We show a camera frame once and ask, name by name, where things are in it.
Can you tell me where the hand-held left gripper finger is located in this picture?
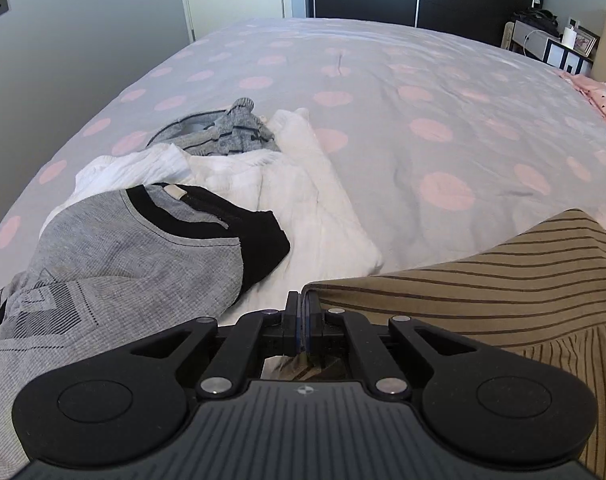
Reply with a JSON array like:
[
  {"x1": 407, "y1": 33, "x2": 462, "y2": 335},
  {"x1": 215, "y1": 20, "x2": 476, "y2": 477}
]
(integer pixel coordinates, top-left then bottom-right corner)
[
  {"x1": 128, "y1": 291, "x2": 305, "y2": 402},
  {"x1": 303, "y1": 292, "x2": 478, "y2": 402}
]

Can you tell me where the brown striped shirt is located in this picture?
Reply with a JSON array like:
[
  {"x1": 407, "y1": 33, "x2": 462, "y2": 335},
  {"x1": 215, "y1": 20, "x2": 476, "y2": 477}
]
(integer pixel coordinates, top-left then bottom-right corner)
[{"x1": 283, "y1": 208, "x2": 606, "y2": 480}]

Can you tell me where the white fluffy sweater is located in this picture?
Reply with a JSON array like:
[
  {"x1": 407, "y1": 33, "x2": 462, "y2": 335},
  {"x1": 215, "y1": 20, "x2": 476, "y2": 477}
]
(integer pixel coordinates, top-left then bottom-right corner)
[{"x1": 185, "y1": 107, "x2": 386, "y2": 328}]

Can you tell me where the grey and black shirt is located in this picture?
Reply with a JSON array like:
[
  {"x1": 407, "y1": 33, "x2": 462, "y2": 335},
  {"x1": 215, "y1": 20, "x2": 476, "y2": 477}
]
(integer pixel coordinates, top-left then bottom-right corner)
[{"x1": 0, "y1": 184, "x2": 291, "y2": 463}]

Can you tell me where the pink polka dot duvet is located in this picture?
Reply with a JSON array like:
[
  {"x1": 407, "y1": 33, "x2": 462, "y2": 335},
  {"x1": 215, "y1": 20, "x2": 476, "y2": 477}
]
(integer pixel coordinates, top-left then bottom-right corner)
[{"x1": 0, "y1": 16, "x2": 606, "y2": 323}]

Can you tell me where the grey striped garment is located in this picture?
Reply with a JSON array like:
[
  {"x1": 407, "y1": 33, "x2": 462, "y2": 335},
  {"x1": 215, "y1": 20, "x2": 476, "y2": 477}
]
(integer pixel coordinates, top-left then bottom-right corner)
[{"x1": 146, "y1": 97, "x2": 282, "y2": 157}]

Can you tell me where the white ribbed garment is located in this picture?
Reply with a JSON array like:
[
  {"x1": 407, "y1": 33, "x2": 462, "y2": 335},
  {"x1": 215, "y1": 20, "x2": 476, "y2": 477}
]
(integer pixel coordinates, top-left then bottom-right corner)
[{"x1": 40, "y1": 142, "x2": 195, "y2": 233}]

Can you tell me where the white bedside shelf unit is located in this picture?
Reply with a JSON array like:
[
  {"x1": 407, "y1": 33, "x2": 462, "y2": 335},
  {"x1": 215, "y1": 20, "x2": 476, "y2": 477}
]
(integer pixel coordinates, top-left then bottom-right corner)
[{"x1": 503, "y1": 19, "x2": 594, "y2": 77}]

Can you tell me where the pink patterned pillow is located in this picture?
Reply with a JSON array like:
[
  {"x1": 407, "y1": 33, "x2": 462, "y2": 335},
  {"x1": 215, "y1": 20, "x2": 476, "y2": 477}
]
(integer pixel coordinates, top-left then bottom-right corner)
[{"x1": 557, "y1": 70, "x2": 606, "y2": 139}]

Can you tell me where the dark bag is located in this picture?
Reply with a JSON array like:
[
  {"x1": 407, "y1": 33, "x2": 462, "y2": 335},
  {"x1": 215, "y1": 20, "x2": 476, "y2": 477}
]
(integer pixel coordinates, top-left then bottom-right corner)
[{"x1": 514, "y1": 6, "x2": 560, "y2": 37}]

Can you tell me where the white charging cable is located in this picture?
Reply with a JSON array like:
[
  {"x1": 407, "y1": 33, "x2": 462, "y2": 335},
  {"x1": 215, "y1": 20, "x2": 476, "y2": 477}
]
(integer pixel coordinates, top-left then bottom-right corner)
[{"x1": 522, "y1": 29, "x2": 550, "y2": 56}]

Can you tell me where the photo frame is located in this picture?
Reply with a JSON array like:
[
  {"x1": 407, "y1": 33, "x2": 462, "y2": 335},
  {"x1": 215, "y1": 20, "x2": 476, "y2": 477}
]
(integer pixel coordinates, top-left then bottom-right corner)
[{"x1": 573, "y1": 26, "x2": 599, "y2": 57}]

